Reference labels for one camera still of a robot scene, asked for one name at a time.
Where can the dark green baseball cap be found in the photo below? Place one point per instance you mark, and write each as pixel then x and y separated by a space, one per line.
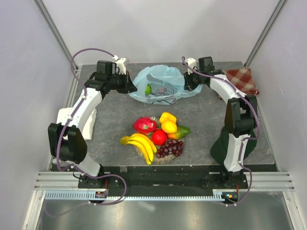
pixel 219 149

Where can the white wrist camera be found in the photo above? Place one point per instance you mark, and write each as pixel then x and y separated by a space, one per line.
pixel 191 62
pixel 121 64

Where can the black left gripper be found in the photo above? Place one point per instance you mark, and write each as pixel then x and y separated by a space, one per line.
pixel 128 86

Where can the red fake dragon fruit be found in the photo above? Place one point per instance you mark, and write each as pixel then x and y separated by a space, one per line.
pixel 145 125

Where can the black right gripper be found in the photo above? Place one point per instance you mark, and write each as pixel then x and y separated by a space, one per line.
pixel 188 86

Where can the orange yellow fake mango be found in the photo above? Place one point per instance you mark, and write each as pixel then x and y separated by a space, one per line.
pixel 182 131

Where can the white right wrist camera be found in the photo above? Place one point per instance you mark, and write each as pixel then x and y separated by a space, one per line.
pixel 191 62

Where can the yellow fake bell pepper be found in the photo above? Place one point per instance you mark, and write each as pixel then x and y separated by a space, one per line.
pixel 166 116

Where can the red checkered cloth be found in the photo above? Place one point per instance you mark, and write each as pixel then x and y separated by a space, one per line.
pixel 242 79

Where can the yellow fake banana bunch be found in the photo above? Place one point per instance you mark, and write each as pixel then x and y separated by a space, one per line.
pixel 143 143

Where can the light blue plastic bag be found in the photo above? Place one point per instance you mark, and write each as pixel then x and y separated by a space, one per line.
pixel 167 85

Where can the speckled round plate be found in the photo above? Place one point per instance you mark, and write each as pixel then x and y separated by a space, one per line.
pixel 167 158

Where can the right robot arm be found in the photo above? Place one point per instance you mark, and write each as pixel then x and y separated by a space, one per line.
pixel 237 136

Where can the red fake tomato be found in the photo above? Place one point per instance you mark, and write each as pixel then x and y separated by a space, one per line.
pixel 159 137

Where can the yellow fake lemon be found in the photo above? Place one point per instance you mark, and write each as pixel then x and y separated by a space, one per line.
pixel 169 127

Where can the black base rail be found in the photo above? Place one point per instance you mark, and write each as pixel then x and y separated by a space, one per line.
pixel 166 180

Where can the light blue cable duct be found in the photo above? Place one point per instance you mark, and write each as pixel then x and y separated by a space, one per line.
pixel 98 196

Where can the green fake apple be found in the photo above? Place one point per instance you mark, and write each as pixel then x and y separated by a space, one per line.
pixel 148 90

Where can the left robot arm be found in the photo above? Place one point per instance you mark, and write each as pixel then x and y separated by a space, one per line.
pixel 66 141

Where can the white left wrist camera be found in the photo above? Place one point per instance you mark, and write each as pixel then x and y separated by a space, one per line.
pixel 121 64

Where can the dark purple fake grapes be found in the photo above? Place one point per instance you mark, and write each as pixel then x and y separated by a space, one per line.
pixel 171 147

